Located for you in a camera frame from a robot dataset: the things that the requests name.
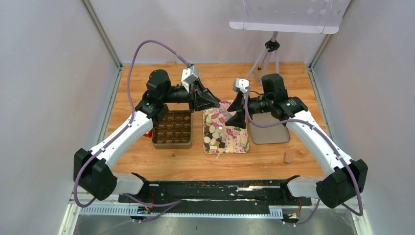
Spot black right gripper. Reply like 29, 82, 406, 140
225, 92, 273, 128

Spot white heart chocolate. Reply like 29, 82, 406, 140
204, 136, 211, 144

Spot white tripod stand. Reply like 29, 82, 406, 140
246, 31, 280, 84

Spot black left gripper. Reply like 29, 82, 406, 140
162, 77, 221, 114

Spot gold chocolate tin box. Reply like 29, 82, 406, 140
152, 110, 192, 149

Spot small wooden block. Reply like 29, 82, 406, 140
283, 151, 292, 164

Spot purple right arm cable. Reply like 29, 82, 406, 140
244, 87, 365, 226

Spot pink silicone tongs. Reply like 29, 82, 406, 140
219, 102, 232, 121

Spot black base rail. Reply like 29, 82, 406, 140
69, 178, 325, 221

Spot floral patterned tray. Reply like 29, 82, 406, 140
203, 100, 250, 154

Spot white overhead light panel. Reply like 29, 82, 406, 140
229, 0, 351, 34

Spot grey metal tin lid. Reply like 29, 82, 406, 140
249, 113, 291, 144

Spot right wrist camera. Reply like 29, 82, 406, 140
232, 78, 249, 94

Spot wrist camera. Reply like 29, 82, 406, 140
232, 78, 249, 94
181, 64, 199, 93

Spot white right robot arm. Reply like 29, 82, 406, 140
225, 73, 368, 216

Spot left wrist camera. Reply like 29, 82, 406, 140
181, 64, 199, 93

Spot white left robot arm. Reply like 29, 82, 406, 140
73, 68, 220, 202

